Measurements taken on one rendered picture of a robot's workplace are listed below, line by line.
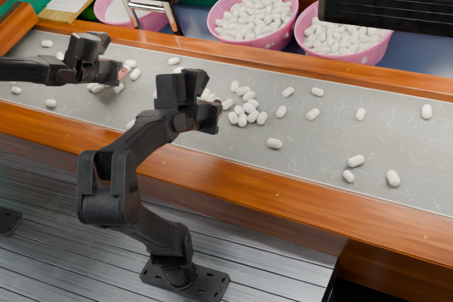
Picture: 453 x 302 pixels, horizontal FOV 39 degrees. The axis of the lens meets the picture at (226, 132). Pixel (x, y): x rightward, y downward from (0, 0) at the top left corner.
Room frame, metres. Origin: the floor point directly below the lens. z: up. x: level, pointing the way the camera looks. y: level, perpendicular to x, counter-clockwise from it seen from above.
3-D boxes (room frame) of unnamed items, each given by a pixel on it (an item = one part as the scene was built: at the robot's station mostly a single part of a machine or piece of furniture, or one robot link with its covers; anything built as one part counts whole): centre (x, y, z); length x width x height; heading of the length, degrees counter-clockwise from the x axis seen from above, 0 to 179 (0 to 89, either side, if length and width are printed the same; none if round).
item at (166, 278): (0.80, 0.20, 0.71); 0.20 x 0.07 x 0.08; 50
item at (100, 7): (1.80, 0.13, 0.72); 0.27 x 0.27 x 0.10
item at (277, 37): (1.50, -0.19, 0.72); 0.27 x 0.27 x 0.10
